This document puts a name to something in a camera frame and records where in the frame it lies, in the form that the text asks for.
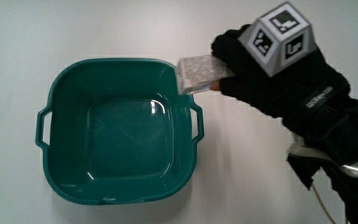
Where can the person's right hand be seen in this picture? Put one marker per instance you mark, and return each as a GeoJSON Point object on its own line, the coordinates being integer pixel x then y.
{"type": "Point", "coordinates": [284, 81]}

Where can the person's right forearm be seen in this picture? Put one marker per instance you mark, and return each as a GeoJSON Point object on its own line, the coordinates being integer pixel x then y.
{"type": "Point", "coordinates": [346, 137]}

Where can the silver wrist band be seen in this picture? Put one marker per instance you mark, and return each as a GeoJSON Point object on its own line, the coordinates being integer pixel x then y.
{"type": "Point", "coordinates": [357, 167]}

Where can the teal plastic basin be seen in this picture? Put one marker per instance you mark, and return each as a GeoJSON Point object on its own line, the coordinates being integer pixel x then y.
{"type": "Point", "coordinates": [120, 140]}

